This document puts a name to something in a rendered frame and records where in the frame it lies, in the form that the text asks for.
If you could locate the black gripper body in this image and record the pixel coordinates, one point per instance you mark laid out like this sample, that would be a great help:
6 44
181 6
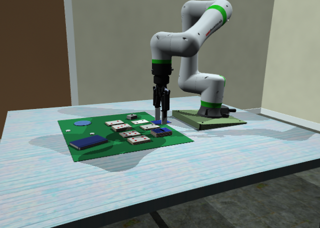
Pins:
161 82

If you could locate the blue round disc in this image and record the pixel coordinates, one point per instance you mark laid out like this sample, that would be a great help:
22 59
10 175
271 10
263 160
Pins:
82 123

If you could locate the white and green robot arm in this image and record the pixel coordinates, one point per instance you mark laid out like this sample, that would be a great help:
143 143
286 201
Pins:
199 20

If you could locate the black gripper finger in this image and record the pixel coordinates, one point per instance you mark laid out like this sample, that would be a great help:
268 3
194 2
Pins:
156 103
165 104

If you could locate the green rectangular mat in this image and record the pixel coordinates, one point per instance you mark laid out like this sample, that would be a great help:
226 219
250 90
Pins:
116 143

